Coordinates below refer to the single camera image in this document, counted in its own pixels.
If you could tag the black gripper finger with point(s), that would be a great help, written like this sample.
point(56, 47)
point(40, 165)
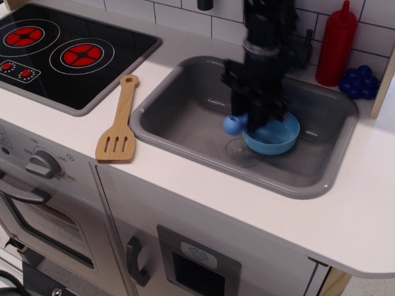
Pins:
point(259, 114)
point(239, 103)

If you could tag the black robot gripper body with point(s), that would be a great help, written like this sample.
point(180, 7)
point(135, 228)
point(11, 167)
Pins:
point(259, 76)

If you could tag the blue and grey toy spoon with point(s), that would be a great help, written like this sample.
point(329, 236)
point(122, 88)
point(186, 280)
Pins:
point(234, 125)

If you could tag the light blue plastic bowl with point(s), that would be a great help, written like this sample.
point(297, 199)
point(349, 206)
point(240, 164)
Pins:
point(275, 138)

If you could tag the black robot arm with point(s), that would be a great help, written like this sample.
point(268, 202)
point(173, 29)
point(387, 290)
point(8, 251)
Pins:
point(269, 26)

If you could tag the grey toy sink basin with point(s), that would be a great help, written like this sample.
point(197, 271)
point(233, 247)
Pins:
point(184, 115)

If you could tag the dark grey toy faucet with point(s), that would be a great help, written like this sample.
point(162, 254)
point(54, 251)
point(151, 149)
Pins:
point(301, 51)

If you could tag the red squeeze bottle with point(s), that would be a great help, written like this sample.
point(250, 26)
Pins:
point(340, 30)

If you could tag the black hanging cylinder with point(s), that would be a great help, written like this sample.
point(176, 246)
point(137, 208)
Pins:
point(205, 5)

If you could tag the blue toy grape bunch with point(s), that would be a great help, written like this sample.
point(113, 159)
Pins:
point(359, 83)

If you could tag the wooden slotted spatula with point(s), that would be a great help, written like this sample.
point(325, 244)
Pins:
point(118, 143)

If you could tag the grey dispenser panel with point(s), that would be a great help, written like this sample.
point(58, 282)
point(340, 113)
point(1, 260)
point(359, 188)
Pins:
point(196, 268)

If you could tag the black toy stove top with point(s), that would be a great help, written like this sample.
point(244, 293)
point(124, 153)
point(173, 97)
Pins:
point(65, 61)

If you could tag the grey oven knob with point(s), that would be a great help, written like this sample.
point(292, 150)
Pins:
point(44, 165)

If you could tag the toy oven door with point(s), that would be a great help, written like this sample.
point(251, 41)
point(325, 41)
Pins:
point(70, 228)

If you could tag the wooden side post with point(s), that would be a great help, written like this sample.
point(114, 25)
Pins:
point(384, 86)

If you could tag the grey cabinet door handle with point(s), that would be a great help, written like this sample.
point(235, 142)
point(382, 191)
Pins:
point(140, 276)

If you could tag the grey oven door handle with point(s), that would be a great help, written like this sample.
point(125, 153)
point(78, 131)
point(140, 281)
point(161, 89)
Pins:
point(35, 196)

